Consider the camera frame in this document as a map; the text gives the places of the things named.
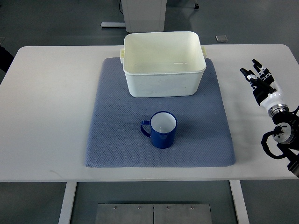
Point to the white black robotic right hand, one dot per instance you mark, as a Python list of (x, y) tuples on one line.
[(266, 90)]

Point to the blue mug white inside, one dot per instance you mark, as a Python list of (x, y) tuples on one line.
[(161, 129)]

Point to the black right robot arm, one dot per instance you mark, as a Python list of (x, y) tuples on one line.
[(286, 134)]

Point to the white plastic box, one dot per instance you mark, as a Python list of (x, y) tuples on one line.
[(162, 64)]

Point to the small grey floor socket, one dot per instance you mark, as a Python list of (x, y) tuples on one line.
[(221, 38)]

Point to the blue-grey quilted mat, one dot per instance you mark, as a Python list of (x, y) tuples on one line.
[(115, 140)]

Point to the right white table leg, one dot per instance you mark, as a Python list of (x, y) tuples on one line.
[(239, 203)]

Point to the white table leg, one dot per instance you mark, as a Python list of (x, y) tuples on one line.
[(67, 204), (239, 203)]

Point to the white cabinet in background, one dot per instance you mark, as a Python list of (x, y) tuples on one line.
[(144, 15)]

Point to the grey metal base bar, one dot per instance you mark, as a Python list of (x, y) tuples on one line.
[(113, 25)]

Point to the grey metal floor plate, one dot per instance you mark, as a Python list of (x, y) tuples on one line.
[(153, 214)]

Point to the left white table leg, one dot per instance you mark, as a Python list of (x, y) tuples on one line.
[(67, 204)]

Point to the dark object at left edge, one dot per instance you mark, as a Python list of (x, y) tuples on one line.
[(6, 59)]

